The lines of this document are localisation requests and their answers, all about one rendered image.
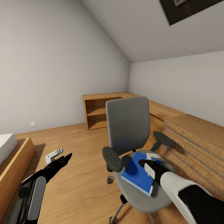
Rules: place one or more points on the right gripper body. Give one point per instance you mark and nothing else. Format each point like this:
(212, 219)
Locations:
(143, 162)

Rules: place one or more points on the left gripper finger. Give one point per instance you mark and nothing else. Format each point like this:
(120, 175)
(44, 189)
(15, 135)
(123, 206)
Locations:
(68, 157)

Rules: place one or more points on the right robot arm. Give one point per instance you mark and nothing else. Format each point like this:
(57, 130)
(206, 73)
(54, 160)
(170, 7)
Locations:
(195, 204)

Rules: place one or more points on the swivel chair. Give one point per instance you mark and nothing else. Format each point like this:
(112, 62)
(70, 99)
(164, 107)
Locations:
(128, 121)

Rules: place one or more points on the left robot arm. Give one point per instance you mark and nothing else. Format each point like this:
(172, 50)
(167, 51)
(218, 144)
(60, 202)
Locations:
(26, 210)

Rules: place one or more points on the bed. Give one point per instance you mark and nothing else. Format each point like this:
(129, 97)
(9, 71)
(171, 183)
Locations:
(15, 156)

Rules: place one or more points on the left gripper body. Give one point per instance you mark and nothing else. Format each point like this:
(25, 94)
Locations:
(58, 164)

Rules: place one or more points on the folder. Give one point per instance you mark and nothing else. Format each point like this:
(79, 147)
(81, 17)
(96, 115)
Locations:
(136, 175)

